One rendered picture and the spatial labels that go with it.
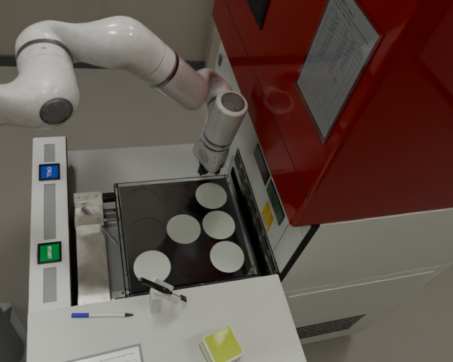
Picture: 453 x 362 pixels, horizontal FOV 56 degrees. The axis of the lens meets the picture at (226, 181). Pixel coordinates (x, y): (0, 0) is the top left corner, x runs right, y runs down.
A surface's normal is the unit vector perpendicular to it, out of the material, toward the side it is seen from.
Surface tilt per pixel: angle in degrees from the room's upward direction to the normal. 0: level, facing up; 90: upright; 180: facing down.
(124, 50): 74
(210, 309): 0
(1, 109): 88
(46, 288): 0
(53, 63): 16
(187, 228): 0
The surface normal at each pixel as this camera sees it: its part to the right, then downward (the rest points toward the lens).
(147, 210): 0.18, -0.60
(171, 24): 0.18, 0.80
